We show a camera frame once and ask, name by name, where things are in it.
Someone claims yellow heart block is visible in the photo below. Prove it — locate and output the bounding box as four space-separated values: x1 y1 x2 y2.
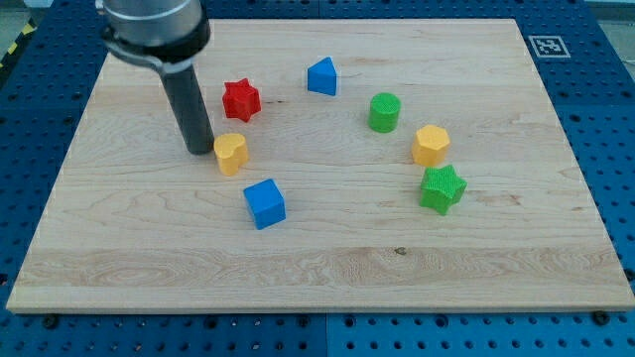
213 133 250 177

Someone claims green star block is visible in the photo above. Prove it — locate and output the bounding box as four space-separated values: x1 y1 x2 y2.
419 165 467 215

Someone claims white fiducial marker tag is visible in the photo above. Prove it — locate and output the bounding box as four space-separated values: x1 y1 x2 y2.
529 35 571 59

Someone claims light wooden board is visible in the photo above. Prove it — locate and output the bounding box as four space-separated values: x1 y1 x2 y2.
7 19 634 314

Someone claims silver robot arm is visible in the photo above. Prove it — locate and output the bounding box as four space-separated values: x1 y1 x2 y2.
95 0 214 155

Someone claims blue cube block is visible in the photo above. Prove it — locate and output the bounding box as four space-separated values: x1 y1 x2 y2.
243 178 287 230

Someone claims black bolt front right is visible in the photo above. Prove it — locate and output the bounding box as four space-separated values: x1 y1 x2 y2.
591 310 611 326

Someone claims blue triangular prism block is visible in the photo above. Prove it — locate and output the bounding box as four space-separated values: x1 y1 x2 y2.
307 57 338 96

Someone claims green cylinder block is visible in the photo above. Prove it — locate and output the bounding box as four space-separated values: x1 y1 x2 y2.
368 92 401 133

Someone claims black bolt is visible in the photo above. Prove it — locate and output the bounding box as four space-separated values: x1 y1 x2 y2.
591 310 611 326
42 314 60 330

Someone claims black bolt front left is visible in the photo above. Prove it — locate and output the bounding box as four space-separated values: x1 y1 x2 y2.
42 314 60 330

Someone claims yellow hexagon block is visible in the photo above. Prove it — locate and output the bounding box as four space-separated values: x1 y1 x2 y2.
411 125 450 167

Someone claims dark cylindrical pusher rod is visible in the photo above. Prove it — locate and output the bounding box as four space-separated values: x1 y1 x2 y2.
160 62 214 155

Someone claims red star block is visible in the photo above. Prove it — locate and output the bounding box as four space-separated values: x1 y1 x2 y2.
222 78 261 123

